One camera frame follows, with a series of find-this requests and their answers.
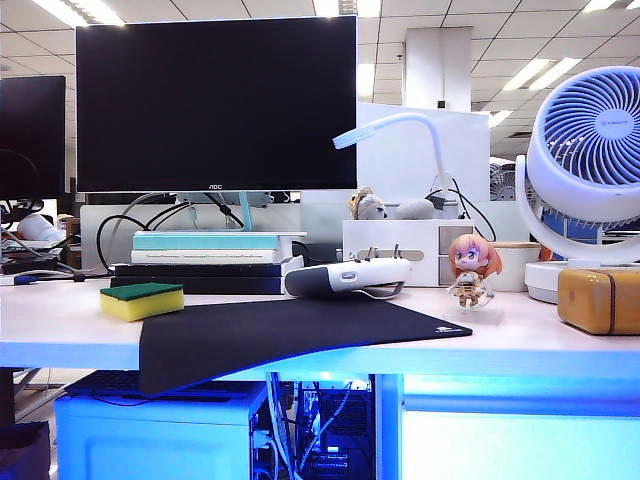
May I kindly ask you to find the yellow green cleaning sponge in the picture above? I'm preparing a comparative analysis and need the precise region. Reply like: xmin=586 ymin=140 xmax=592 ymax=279
xmin=99 ymin=282 xmax=186 ymax=324

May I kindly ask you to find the white desk drawer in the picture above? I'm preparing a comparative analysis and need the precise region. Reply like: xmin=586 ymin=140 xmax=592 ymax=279
xmin=402 ymin=374 xmax=640 ymax=480

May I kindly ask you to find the small black box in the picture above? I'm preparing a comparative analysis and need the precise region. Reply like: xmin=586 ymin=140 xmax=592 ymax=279
xmin=292 ymin=241 xmax=344 ymax=269

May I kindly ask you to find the white grey remote controller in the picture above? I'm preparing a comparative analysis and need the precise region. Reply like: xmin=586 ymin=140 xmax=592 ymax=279
xmin=283 ymin=243 xmax=414 ymax=301

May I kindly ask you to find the cream plush animal toy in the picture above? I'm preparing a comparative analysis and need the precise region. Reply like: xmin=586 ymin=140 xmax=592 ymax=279
xmin=347 ymin=186 xmax=389 ymax=222

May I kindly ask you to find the white desktop organizer box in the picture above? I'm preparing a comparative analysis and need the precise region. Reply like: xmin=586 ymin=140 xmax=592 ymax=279
xmin=342 ymin=218 xmax=476 ymax=289

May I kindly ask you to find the black mouse pad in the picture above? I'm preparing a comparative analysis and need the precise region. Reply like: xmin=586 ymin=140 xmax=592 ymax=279
xmin=138 ymin=298 xmax=475 ymax=396

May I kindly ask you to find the grey soft plush lump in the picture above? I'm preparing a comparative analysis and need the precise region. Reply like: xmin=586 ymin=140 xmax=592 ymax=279
xmin=394 ymin=198 xmax=436 ymax=221

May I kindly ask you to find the white partition board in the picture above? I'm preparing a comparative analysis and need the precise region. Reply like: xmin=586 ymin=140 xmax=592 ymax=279
xmin=357 ymin=102 xmax=491 ymax=221

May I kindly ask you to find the black flat box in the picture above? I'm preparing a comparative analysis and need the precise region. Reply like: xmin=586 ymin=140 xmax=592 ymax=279
xmin=113 ymin=263 xmax=283 ymax=279
xmin=109 ymin=276 xmax=285 ymax=296

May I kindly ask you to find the white gooseneck desk lamp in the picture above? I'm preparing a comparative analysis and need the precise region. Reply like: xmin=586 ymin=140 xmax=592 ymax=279
xmin=332 ymin=112 xmax=460 ymax=207

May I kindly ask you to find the teal book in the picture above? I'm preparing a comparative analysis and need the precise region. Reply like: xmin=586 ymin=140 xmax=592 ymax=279
xmin=132 ymin=234 xmax=279 ymax=251

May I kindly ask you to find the white book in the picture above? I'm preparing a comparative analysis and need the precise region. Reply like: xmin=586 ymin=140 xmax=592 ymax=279
xmin=130 ymin=249 xmax=283 ymax=265

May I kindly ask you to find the orange haired anime figurine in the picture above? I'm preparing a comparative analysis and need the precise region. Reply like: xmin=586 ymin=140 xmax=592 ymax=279
xmin=447 ymin=232 xmax=504 ymax=312

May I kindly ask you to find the black AOC computer monitor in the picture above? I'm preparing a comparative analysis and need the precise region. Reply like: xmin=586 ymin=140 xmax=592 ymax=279
xmin=74 ymin=14 xmax=359 ymax=194

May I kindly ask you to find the black computer tower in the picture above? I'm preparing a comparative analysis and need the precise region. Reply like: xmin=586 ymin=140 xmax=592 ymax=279
xmin=294 ymin=379 xmax=375 ymax=480

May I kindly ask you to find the small white background fan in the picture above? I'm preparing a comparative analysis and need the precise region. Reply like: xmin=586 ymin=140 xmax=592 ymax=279
xmin=489 ymin=157 xmax=518 ymax=202

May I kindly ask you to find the white container with wooden lid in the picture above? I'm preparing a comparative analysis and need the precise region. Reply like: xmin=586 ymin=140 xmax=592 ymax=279
xmin=492 ymin=240 xmax=542 ymax=294

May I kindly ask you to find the white desk leg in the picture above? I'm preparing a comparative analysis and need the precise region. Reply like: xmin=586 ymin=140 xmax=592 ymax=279
xmin=374 ymin=373 xmax=404 ymax=480

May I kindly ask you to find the frosted desk divider panel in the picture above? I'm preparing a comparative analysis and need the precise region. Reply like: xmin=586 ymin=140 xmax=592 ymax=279
xmin=78 ymin=204 xmax=346 ymax=274

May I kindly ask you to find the white desk fan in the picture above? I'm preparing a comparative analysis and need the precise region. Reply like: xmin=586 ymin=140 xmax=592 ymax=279
xmin=514 ymin=67 xmax=640 ymax=306

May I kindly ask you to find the white bottle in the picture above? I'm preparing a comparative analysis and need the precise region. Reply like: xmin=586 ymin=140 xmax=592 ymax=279
xmin=15 ymin=213 xmax=65 ymax=244

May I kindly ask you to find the black flat device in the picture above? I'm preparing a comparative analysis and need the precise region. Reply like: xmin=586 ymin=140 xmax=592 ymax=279
xmin=0 ymin=257 xmax=60 ymax=275

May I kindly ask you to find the black frameless computer monitor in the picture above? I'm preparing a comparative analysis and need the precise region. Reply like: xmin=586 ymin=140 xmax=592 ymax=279
xmin=0 ymin=75 xmax=67 ymax=201

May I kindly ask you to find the dark fabric chair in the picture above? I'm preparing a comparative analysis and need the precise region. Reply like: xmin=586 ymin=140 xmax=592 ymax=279
xmin=0 ymin=422 xmax=52 ymax=480

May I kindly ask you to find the black lamp power cable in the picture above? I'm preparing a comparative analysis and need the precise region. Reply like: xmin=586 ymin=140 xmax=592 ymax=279
xmin=425 ymin=177 xmax=498 ymax=244

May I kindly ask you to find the white cable bundle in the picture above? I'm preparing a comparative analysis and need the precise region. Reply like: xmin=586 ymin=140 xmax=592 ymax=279
xmin=264 ymin=372 xmax=301 ymax=480

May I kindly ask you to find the grey cable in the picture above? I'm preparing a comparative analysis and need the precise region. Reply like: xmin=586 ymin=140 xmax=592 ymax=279
xmin=112 ymin=192 xmax=166 ymax=236

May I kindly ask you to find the black looped cable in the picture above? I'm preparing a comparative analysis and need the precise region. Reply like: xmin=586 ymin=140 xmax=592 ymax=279
xmin=95 ymin=192 xmax=241 ymax=276

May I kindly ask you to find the white pedestal cabinet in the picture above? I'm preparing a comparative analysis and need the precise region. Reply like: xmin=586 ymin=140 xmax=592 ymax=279
xmin=53 ymin=382 xmax=269 ymax=480

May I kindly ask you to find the yellow box with brown strap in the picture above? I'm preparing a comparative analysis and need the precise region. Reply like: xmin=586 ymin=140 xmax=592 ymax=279
xmin=557 ymin=267 xmax=640 ymax=336

